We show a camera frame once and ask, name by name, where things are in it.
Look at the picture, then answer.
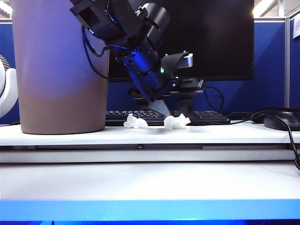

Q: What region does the thin black monitor cable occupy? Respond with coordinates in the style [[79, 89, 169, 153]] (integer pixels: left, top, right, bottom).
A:
[[203, 86, 225, 113]]

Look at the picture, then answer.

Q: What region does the black ASUS monitor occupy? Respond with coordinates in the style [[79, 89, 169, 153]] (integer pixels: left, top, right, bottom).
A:
[[107, 0, 255, 83]]

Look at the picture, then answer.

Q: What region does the black computer mouse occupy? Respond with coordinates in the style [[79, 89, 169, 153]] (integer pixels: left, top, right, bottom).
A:
[[264, 112, 300, 132]]

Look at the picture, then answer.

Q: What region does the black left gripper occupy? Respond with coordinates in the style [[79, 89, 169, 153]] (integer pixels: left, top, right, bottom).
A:
[[121, 47, 205, 117]]

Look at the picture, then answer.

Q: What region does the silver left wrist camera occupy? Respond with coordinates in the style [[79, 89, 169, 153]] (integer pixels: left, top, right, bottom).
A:
[[161, 52, 194, 78]]

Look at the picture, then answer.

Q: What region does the thick black cable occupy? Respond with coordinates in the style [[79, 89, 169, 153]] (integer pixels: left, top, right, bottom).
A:
[[250, 107, 300, 171]]

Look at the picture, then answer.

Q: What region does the white paper sign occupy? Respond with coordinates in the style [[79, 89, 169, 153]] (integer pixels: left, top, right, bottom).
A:
[[292, 18, 300, 40]]

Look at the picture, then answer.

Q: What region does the thin black keyboard cable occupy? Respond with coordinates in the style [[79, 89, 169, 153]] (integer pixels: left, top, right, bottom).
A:
[[222, 112, 253, 124]]

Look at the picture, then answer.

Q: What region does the grey aluminium partition post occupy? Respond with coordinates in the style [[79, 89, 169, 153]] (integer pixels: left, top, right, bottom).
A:
[[285, 17, 291, 109]]

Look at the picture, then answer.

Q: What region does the white desk riser board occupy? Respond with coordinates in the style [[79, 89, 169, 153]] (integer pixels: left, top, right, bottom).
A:
[[0, 120, 300, 146]]

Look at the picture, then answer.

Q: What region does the grey plastic waste bin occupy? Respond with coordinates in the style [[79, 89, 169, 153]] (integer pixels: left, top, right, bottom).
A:
[[10, 0, 111, 135]]

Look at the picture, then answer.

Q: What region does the black computer keyboard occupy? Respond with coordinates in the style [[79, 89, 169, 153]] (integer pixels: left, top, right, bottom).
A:
[[105, 109, 232, 127]]

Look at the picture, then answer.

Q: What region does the white desk fan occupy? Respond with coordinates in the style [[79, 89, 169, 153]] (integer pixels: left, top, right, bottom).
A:
[[0, 55, 19, 119]]

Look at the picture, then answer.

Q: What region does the small white paper ball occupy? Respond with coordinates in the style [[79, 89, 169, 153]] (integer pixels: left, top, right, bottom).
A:
[[123, 113, 149, 129], [163, 113, 191, 130]]

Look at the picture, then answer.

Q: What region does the grey metal table rail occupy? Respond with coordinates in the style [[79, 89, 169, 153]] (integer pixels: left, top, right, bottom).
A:
[[0, 143, 293, 151]]

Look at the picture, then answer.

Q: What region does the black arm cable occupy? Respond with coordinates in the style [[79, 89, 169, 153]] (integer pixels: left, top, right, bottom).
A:
[[81, 24, 128, 79]]

